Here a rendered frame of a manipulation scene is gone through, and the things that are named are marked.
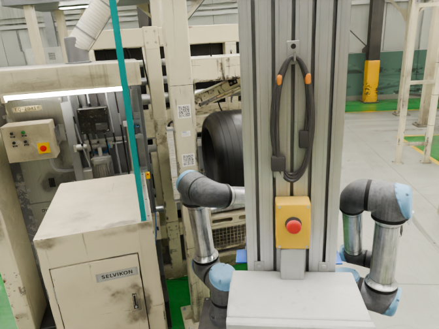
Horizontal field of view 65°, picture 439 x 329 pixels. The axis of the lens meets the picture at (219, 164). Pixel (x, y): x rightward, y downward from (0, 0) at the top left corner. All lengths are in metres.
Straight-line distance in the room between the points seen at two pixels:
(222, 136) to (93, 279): 1.01
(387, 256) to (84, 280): 1.09
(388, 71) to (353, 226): 10.56
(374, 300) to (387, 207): 0.39
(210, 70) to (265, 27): 1.44
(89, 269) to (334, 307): 0.84
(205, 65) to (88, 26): 0.71
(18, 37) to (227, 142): 12.08
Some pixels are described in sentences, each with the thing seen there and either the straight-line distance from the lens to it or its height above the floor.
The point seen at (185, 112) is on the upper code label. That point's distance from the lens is 2.00.
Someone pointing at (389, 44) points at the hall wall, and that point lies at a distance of 11.91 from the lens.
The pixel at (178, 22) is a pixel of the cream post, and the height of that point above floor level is 1.98.
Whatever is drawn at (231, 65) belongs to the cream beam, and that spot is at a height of 1.73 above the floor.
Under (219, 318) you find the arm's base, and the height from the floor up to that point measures 0.76.
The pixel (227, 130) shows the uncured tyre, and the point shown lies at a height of 1.40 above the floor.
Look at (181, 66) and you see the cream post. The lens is 1.97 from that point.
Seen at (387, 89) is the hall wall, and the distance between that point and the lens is 11.95.
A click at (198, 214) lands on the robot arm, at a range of 1.47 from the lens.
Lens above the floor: 1.85
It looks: 19 degrees down
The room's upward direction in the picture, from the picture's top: 4 degrees counter-clockwise
